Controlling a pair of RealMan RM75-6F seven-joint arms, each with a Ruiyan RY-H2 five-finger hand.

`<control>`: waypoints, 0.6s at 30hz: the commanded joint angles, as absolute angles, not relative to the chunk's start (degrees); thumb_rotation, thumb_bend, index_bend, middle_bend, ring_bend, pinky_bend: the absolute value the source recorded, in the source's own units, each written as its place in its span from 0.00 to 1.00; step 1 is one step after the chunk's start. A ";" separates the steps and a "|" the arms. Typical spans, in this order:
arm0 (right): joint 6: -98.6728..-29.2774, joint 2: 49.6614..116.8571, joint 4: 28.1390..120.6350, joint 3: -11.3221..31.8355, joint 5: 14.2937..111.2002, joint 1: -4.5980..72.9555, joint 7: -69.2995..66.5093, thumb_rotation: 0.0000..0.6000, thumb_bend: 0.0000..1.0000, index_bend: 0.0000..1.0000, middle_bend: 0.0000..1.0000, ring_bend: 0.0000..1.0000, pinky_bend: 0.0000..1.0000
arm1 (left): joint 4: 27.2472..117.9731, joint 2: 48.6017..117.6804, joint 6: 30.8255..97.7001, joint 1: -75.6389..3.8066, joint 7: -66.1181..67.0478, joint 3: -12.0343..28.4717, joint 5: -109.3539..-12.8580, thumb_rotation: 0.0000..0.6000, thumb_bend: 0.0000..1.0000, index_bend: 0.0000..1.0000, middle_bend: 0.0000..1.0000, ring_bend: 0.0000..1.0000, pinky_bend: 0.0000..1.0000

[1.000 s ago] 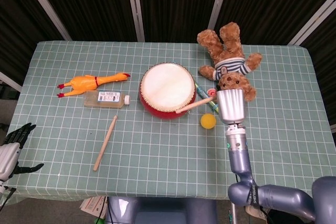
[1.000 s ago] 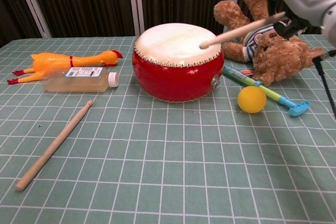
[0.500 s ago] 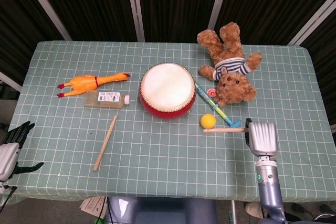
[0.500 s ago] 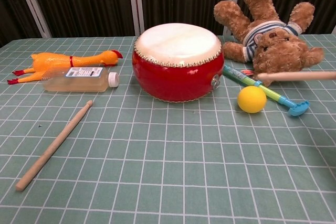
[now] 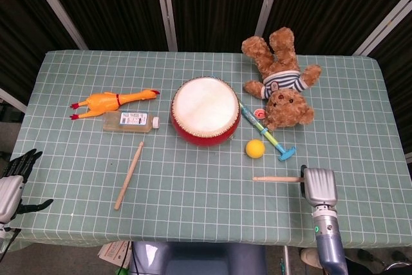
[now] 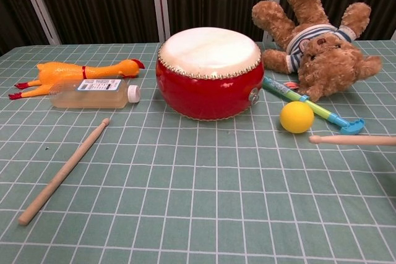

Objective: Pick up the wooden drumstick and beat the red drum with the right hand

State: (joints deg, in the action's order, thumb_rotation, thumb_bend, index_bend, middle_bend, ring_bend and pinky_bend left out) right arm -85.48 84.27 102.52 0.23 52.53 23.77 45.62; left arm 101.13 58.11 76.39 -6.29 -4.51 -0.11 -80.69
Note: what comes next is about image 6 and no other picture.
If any blue green toy golf club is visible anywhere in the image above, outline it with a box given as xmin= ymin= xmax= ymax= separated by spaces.
xmin=262 ymin=75 xmax=366 ymax=136

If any red drum with white skin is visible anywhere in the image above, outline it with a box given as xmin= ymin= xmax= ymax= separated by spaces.
xmin=155 ymin=27 xmax=265 ymax=122

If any yellow rubber chicken toy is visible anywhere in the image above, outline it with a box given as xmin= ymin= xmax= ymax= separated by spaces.
xmin=8 ymin=58 xmax=145 ymax=101

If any brown teddy bear striped shirt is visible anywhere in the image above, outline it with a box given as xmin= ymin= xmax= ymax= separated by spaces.
xmin=251 ymin=0 xmax=383 ymax=103

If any green checked tablecloth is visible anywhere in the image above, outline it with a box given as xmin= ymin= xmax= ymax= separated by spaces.
xmin=0 ymin=40 xmax=396 ymax=264

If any wooden drumstick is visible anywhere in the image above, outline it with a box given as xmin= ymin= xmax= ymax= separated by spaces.
xmin=309 ymin=134 xmax=396 ymax=147
xmin=17 ymin=117 xmax=111 ymax=226

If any yellow foam ball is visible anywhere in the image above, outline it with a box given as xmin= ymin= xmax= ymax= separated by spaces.
xmin=279 ymin=101 xmax=315 ymax=134

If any clear plastic bottle white cap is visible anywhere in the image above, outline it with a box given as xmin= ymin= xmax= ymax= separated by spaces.
xmin=48 ymin=78 xmax=142 ymax=110

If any white screen frame post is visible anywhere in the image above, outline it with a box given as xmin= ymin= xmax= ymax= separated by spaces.
xmin=262 ymin=0 xmax=287 ymax=42
xmin=17 ymin=0 xmax=62 ymax=45
xmin=150 ymin=0 xmax=171 ymax=42

